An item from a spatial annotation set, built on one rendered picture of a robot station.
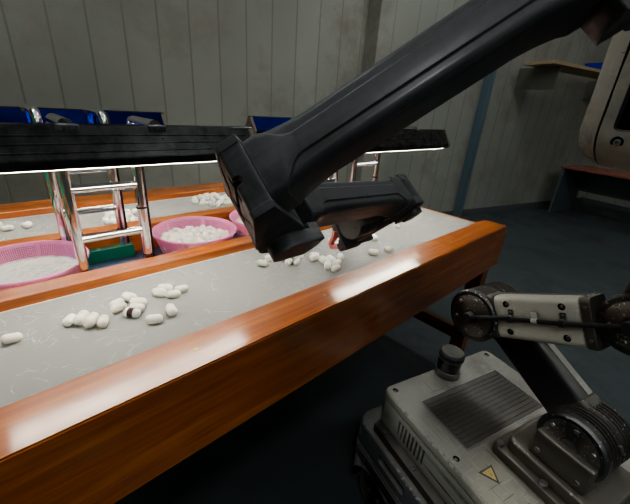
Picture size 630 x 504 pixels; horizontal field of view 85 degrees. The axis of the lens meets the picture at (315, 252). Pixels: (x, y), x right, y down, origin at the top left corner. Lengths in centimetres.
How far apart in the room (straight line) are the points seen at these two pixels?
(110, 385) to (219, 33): 262
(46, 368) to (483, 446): 90
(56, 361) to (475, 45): 73
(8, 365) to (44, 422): 20
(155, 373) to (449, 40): 57
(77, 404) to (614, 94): 84
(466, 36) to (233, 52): 270
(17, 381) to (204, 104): 243
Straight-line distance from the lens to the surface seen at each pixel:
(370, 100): 30
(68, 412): 61
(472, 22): 33
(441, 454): 93
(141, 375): 63
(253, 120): 156
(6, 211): 159
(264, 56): 304
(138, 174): 96
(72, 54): 287
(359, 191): 51
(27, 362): 78
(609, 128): 63
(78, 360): 74
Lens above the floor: 117
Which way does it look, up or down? 23 degrees down
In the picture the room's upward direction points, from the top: 4 degrees clockwise
